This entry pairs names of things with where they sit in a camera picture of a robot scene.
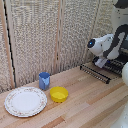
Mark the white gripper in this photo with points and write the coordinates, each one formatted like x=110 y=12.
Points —
x=101 y=62

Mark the white black Franka robot arm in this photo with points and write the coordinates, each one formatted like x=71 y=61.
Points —
x=111 y=45

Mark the open oven door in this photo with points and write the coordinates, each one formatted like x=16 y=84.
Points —
x=95 y=73

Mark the black oven rack tray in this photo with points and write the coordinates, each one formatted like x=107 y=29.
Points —
x=115 y=66

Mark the yellow bowl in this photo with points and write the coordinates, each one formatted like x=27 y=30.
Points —
x=59 y=94

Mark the blue mug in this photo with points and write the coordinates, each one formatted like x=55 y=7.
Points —
x=44 y=80

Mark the woven rattan folding screen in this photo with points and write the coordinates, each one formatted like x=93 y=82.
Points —
x=31 y=40

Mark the white floral rim plate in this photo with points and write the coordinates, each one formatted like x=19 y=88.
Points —
x=25 y=101

